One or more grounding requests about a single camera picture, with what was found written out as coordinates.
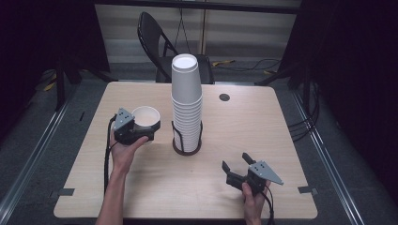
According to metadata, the white paper cup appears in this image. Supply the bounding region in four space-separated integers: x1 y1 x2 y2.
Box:
130 105 161 145

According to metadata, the hanging black cable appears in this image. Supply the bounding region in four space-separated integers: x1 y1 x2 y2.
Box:
174 7 191 54

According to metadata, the yellow floor tape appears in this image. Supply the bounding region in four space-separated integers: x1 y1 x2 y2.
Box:
43 74 58 93
211 59 237 68

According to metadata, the thin black floor cable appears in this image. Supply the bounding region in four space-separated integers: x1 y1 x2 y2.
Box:
215 57 282 73

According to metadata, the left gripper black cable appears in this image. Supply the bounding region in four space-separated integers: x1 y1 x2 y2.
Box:
103 114 118 195

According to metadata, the stack of white cups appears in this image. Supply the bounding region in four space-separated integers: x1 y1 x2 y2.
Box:
170 52 204 154

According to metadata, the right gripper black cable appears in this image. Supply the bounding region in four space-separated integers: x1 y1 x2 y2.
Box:
261 189 276 225

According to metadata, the bundle of black floor cables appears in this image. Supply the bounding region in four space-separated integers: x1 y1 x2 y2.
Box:
287 79 321 143

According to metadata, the person's right hand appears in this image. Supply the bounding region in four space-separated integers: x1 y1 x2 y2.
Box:
241 180 272 219

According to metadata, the dark curtain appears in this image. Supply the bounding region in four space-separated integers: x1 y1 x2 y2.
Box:
277 0 398 201
0 0 111 139

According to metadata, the black folding chair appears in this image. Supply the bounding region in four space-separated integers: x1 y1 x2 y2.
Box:
137 11 216 85

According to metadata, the grey tape strip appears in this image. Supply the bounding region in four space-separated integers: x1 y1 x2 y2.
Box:
298 186 318 195
57 187 76 197

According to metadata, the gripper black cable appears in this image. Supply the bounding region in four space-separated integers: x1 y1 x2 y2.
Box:
261 189 276 225
103 114 118 195

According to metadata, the black metal stand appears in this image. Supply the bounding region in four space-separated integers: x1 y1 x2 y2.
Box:
254 60 313 109
54 58 111 113

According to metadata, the metal floor rail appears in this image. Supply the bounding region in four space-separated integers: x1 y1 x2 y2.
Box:
290 89 366 225
0 87 79 218

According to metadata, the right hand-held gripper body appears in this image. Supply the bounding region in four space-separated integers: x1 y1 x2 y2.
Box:
225 160 284 197

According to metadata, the black wire cup holder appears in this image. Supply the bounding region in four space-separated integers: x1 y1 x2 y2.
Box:
171 120 204 157

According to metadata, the person's left hand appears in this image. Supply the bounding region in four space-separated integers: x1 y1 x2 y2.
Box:
109 135 150 174

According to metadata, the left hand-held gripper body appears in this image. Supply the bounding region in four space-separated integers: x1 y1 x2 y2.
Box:
113 107 157 146

